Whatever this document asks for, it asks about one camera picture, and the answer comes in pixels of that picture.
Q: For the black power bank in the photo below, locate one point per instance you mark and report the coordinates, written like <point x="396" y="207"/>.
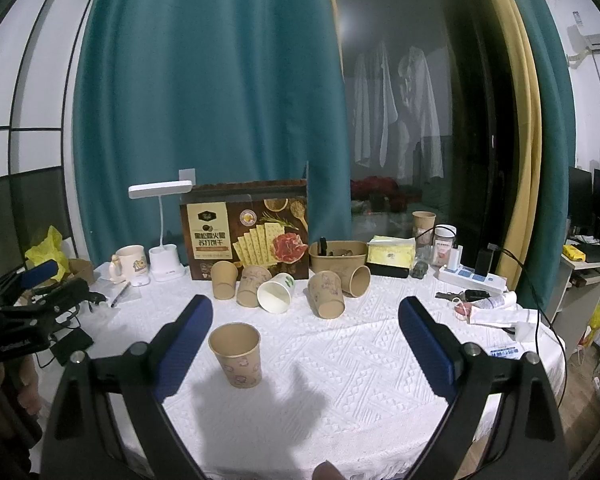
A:
<point x="71" y="345"/>

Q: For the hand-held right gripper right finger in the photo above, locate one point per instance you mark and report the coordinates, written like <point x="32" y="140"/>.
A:
<point x="425" y="347"/>

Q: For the white textured tablecloth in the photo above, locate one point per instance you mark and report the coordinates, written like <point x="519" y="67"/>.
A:
<point x="330" y="385"/>

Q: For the person's right hand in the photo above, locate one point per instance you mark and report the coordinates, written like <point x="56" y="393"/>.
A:
<point x="327" y="471"/>

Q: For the black pen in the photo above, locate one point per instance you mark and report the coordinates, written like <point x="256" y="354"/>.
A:
<point x="120" y="294"/>

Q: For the brown paper cup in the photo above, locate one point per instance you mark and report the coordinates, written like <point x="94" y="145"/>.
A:
<point x="357" y="280"/>
<point x="326" y="296"/>
<point x="236" y="357"/>
<point x="252" y="286"/>
<point x="224" y="280"/>
<point x="424" y="225"/>

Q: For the white power strip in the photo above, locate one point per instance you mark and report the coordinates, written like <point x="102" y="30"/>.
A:
<point x="472" y="278"/>

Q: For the clear jar with white lid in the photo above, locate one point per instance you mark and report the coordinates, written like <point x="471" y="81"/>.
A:
<point x="444" y="246"/>

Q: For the white desk lamp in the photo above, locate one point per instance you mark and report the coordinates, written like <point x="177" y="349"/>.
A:
<point x="166" y="260"/>

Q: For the white cartoon mug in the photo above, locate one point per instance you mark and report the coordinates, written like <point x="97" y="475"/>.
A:
<point x="130" y="265"/>

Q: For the yellow tissue pack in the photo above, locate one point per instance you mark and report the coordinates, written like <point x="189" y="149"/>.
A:
<point x="391" y="251"/>

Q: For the wide teal curtain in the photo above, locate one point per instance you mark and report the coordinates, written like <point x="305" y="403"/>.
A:
<point x="205" y="70"/>

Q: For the brown cracker box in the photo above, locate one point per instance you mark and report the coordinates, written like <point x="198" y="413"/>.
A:
<point x="245" y="232"/>

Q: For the bunch of keys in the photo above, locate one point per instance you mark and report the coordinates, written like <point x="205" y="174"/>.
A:
<point x="454" y="296"/>

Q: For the person's left hand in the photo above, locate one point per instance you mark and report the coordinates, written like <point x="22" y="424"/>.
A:
<point x="27" y="385"/>

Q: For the white air conditioner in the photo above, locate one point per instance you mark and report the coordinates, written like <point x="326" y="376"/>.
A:
<point x="592" y="42"/>

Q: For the white side desk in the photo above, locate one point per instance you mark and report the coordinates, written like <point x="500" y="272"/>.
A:
<point x="582" y="280"/>

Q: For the yellow box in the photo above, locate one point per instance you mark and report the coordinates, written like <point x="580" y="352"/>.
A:
<point x="575" y="252"/>

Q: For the black power adapter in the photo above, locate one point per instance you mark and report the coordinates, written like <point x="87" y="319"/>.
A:
<point x="485" y="261"/>

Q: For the brown paper bowl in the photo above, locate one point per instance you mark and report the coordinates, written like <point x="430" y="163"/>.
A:
<point x="337" y="259"/>

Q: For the yellow curtain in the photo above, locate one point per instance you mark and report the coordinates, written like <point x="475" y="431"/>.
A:
<point x="517" y="125"/>

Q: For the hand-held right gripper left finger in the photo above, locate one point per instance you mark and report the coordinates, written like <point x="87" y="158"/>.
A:
<point x="185" y="347"/>

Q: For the yellow plastic bag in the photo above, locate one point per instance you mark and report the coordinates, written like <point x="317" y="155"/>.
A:
<point x="45" y="249"/>

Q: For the black flat case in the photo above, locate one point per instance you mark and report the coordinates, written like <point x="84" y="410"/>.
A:
<point x="390" y="272"/>

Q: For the white tube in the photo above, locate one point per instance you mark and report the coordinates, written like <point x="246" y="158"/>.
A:
<point x="495" y="302"/>

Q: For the white-lined paper cup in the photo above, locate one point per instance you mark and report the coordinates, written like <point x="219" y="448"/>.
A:
<point x="275" y="294"/>

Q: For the small cardboard box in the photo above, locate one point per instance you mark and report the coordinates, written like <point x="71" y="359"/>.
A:
<point x="81" y="267"/>

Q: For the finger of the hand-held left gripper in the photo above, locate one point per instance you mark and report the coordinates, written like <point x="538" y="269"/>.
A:
<point x="65" y="291"/>
<point x="44" y="272"/>

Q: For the narrow teal curtain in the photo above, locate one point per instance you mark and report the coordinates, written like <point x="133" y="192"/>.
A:
<point x="540" y="110"/>

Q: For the white hanging shirt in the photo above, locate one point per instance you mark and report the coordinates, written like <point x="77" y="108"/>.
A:
<point x="375" y="105"/>
<point x="422" y="110"/>

